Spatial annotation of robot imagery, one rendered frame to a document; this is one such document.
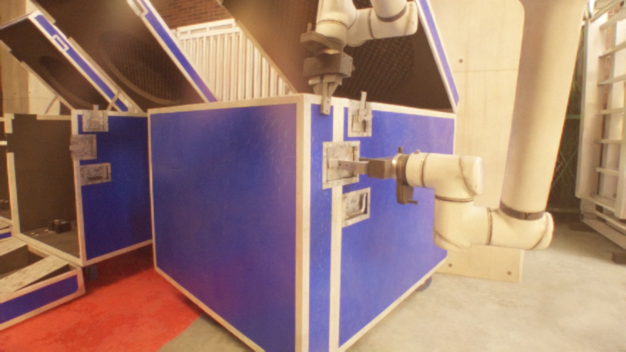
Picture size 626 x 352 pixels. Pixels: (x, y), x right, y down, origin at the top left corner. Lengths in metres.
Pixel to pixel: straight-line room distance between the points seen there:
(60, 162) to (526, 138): 2.70
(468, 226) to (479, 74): 1.36
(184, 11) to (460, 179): 5.58
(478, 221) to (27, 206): 2.62
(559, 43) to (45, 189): 2.78
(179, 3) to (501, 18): 5.05
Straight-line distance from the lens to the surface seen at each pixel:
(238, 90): 3.54
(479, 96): 2.00
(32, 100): 4.77
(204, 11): 5.67
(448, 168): 0.74
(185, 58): 2.29
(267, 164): 0.88
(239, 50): 3.75
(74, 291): 2.02
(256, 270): 1.01
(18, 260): 2.53
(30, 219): 2.77
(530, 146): 0.70
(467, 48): 2.04
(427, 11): 1.48
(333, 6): 0.88
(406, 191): 0.82
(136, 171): 2.04
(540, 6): 0.66
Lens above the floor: 0.87
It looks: 5 degrees down
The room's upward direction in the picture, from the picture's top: 1 degrees clockwise
